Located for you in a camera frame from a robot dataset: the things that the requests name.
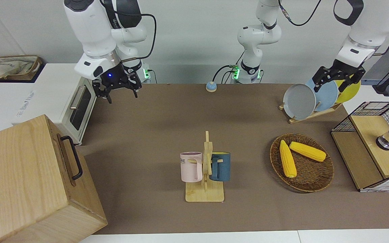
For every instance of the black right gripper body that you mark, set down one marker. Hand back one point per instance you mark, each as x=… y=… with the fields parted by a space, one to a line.
x=115 y=77

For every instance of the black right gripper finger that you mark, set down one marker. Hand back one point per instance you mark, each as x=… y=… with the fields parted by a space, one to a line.
x=108 y=94
x=135 y=86

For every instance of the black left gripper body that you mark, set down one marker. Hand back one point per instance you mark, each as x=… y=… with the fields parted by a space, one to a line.
x=346 y=71

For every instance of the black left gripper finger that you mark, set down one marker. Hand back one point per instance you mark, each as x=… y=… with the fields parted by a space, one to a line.
x=321 y=79
x=347 y=85

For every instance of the pink mug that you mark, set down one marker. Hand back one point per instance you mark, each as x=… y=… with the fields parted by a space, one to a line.
x=189 y=168

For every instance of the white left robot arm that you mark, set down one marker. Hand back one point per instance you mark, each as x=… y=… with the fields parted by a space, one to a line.
x=363 y=37

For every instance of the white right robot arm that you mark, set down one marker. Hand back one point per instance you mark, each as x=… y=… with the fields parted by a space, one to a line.
x=89 y=30

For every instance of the yellow plate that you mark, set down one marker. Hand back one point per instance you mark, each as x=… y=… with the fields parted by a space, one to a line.
x=351 y=91

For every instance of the light blue plate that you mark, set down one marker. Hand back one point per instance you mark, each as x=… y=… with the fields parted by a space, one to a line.
x=326 y=96

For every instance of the grey plate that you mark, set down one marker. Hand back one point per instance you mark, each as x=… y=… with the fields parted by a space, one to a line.
x=299 y=101

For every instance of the wooden plate rack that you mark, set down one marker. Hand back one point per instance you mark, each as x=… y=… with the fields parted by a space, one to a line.
x=311 y=116

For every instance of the brown table mat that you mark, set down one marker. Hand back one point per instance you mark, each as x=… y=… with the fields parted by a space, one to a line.
x=167 y=118

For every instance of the white toaster oven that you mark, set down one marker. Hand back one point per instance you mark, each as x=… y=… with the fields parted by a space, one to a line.
x=52 y=91

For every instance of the yellow corn cob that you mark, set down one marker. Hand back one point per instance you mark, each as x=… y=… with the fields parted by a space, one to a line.
x=287 y=160
x=307 y=152

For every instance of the blue desk bell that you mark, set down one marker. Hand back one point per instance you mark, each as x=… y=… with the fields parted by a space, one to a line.
x=211 y=87

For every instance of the brown wicker basket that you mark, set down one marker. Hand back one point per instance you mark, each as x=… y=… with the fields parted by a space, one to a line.
x=311 y=175

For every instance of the brown tray with cloth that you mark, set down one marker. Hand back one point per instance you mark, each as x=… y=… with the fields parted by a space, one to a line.
x=8 y=67

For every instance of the dark blue mug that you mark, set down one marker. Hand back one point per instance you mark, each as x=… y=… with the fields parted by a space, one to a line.
x=223 y=167

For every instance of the wooden cabinet box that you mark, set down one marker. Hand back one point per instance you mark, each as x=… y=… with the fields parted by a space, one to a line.
x=22 y=182

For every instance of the wooden mug rack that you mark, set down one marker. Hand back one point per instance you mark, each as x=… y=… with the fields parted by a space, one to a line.
x=204 y=194

